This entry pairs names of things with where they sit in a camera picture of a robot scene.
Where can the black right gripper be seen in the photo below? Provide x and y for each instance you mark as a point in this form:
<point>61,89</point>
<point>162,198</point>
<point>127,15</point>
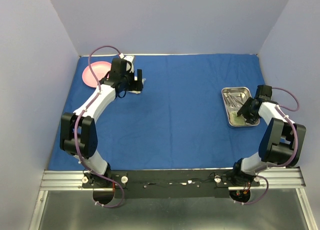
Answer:
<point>250,119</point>

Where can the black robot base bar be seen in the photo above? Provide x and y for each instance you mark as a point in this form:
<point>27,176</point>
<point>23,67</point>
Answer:
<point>175,183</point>

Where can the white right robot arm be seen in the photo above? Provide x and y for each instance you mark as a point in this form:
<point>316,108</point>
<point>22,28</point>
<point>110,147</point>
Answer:
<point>282,141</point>

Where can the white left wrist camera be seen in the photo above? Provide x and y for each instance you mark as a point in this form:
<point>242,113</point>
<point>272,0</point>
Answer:
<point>130,61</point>

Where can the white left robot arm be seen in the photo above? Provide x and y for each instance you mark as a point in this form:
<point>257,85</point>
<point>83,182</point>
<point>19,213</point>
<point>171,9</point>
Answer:
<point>78,134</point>

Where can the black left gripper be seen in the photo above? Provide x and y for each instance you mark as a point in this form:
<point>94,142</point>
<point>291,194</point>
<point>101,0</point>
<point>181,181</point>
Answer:
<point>136,85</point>

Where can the pink plastic plate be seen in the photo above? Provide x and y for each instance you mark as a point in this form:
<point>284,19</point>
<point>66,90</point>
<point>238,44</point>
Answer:
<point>100,69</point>

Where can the steel instrument tray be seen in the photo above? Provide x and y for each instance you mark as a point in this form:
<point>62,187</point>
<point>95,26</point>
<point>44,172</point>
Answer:
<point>242,93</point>

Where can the green gauze packet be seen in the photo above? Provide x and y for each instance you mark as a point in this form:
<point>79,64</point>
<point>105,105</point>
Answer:
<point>137,86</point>
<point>236,120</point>

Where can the blue surgical drape cloth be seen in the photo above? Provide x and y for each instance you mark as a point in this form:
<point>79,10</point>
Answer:
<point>179,119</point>

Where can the steel surgical instruments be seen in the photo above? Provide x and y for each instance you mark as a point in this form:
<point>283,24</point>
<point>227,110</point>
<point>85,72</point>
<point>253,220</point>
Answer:
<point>232,101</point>

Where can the aluminium table edge rail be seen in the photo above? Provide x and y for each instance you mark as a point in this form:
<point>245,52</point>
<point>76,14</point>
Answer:
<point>109,55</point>

